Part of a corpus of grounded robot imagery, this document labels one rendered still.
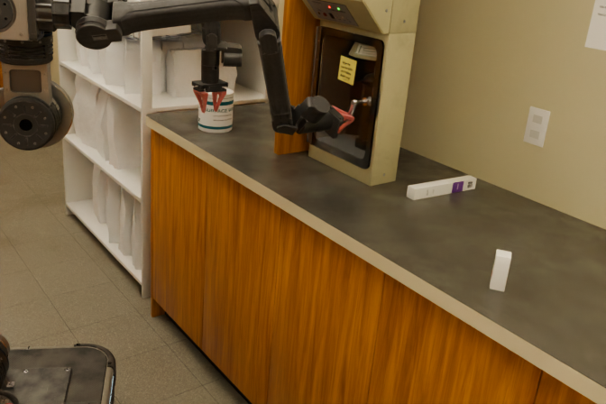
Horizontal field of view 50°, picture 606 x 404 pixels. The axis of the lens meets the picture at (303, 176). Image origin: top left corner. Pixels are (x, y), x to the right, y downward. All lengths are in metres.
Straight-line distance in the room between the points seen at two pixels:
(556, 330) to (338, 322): 0.65
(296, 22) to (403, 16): 0.39
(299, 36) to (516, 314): 1.17
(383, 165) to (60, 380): 1.24
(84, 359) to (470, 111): 1.57
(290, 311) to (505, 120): 0.92
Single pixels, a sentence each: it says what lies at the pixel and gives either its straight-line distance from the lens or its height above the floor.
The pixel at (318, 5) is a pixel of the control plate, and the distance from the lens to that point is 2.04.
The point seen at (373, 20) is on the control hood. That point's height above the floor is 1.45.
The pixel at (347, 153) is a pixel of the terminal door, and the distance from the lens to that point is 2.07.
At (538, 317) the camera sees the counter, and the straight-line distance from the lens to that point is 1.47.
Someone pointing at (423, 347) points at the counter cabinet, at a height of 0.75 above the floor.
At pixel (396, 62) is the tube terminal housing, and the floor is 1.33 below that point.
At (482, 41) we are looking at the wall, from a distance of 2.24.
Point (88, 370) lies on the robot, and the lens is 2.36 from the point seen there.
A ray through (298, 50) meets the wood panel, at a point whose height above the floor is 1.30.
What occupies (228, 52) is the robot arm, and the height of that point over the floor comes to 1.29.
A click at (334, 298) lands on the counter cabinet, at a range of 1.83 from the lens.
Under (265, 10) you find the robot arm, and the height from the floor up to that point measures 1.49.
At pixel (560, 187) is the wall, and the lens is 2.12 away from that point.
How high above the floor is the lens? 1.64
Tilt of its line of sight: 20 degrees down
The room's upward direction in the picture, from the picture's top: 5 degrees clockwise
